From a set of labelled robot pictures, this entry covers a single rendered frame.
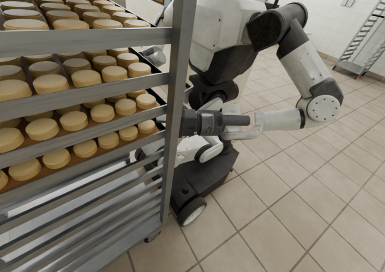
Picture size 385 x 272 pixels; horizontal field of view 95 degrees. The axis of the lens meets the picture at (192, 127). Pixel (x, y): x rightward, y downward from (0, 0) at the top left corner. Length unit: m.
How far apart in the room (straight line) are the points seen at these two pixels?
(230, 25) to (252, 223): 1.14
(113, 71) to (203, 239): 1.04
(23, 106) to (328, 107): 0.67
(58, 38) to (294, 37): 0.55
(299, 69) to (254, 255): 1.03
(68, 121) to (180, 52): 0.27
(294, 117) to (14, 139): 0.67
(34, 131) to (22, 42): 0.18
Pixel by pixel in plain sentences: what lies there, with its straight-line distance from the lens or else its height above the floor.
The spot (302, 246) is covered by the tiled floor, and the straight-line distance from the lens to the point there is 1.47.
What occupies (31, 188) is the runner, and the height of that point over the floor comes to 0.78.
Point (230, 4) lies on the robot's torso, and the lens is 0.67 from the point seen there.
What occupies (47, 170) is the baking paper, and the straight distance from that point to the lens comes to 0.52.
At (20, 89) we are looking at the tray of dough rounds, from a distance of 0.40.
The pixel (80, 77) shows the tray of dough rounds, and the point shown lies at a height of 0.97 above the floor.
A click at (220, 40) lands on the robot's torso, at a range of 0.66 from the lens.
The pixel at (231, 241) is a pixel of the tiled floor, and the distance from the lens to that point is 1.27.
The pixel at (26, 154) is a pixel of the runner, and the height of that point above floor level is 0.87.
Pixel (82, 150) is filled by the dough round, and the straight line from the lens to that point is 0.51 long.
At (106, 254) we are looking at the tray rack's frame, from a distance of 1.06.
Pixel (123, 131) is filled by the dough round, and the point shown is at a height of 0.79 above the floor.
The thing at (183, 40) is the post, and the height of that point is 1.05.
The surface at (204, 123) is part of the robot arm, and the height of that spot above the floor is 0.80.
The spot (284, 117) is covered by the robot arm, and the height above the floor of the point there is 0.86.
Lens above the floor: 1.15
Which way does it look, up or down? 41 degrees down
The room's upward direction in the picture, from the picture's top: 11 degrees clockwise
